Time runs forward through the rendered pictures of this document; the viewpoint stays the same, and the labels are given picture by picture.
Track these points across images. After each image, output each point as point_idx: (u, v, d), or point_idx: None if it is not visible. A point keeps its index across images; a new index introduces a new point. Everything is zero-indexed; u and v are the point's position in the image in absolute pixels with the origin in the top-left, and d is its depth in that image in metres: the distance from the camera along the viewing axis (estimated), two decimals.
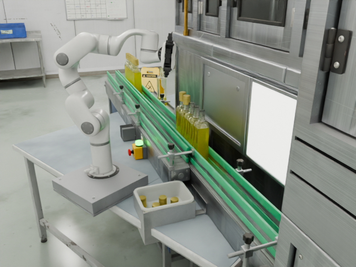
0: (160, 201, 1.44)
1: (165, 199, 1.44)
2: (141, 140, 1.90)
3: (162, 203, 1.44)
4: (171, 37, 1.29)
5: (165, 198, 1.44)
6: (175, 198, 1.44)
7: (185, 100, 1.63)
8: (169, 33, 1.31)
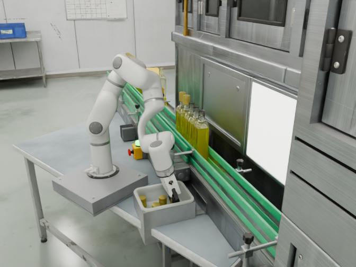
0: (160, 201, 1.44)
1: (165, 199, 1.44)
2: None
3: (162, 203, 1.44)
4: (177, 199, 1.39)
5: (165, 198, 1.44)
6: None
7: (185, 100, 1.63)
8: (177, 198, 1.36)
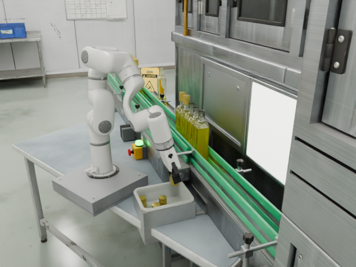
0: (160, 201, 1.44)
1: (165, 199, 1.44)
2: (141, 140, 1.90)
3: (162, 203, 1.44)
4: (178, 174, 1.34)
5: (165, 198, 1.44)
6: None
7: (185, 100, 1.63)
8: (177, 172, 1.31)
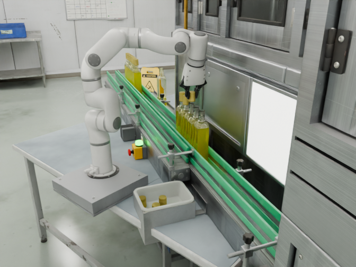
0: (160, 201, 1.44)
1: (165, 199, 1.44)
2: (141, 140, 1.90)
3: (162, 203, 1.44)
4: (200, 85, 1.58)
5: (165, 198, 1.44)
6: (190, 91, 1.58)
7: (185, 100, 1.63)
8: (206, 81, 1.57)
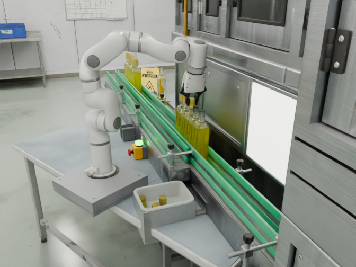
0: (160, 201, 1.44)
1: (165, 199, 1.44)
2: (141, 140, 1.90)
3: (162, 203, 1.44)
4: (200, 92, 1.59)
5: (165, 198, 1.44)
6: (190, 98, 1.59)
7: None
8: (206, 88, 1.58)
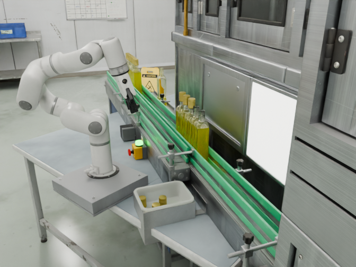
0: (160, 201, 1.44)
1: (165, 199, 1.44)
2: (141, 140, 1.90)
3: (162, 203, 1.44)
4: (133, 101, 1.36)
5: (165, 198, 1.44)
6: (190, 98, 1.59)
7: (185, 100, 1.63)
8: (131, 98, 1.33)
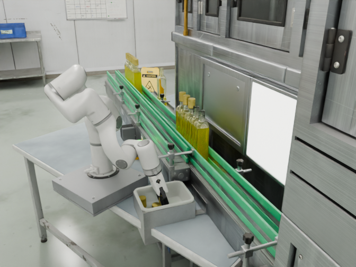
0: (160, 201, 1.44)
1: None
2: (141, 140, 1.90)
3: None
4: (165, 197, 1.40)
5: None
6: (190, 98, 1.59)
7: (185, 100, 1.63)
8: (165, 197, 1.37)
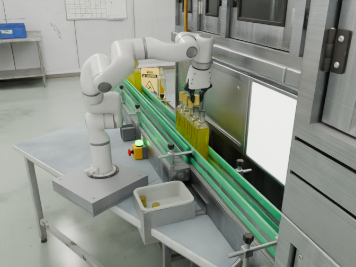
0: (199, 97, 1.52)
1: (198, 95, 1.54)
2: (141, 140, 1.90)
3: (200, 99, 1.53)
4: (205, 89, 1.52)
5: (199, 94, 1.53)
6: None
7: (185, 100, 1.63)
8: (211, 85, 1.51)
